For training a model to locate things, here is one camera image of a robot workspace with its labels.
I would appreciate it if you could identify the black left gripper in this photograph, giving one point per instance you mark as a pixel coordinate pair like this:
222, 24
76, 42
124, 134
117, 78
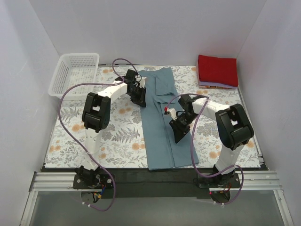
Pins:
138, 93

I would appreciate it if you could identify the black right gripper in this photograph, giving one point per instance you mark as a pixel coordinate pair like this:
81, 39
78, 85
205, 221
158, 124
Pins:
179, 125

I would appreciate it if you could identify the blue-grey t shirt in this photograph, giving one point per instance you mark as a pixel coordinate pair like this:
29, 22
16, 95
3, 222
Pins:
161, 149

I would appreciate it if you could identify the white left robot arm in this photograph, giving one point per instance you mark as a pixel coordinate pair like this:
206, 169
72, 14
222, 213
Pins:
96, 117

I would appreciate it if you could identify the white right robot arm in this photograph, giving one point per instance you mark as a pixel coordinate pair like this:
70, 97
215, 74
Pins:
234, 129

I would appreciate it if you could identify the folded lilac t shirt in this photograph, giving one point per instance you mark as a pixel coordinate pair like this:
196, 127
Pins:
216, 85

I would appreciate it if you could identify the floral patterned table mat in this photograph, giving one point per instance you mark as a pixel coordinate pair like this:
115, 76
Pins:
122, 143

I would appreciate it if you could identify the folded red t shirt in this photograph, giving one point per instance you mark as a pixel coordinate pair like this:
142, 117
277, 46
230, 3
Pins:
217, 69

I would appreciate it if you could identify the white plastic mesh basket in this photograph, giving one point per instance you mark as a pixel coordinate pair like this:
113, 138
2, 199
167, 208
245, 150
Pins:
73, 69

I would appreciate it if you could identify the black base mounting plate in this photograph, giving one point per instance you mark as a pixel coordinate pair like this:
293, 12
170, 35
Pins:
143, 183

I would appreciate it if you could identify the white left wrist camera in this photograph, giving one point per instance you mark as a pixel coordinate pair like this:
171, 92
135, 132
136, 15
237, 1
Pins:
142, 82

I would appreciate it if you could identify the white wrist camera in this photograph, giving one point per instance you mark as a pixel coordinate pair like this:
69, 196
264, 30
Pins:
142, 82
170, 111

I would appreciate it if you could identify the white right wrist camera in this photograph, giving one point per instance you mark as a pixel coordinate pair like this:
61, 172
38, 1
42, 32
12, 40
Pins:
170, 111

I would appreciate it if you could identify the aluminium extrusion rail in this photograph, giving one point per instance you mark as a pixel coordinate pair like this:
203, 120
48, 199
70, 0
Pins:
155, 199

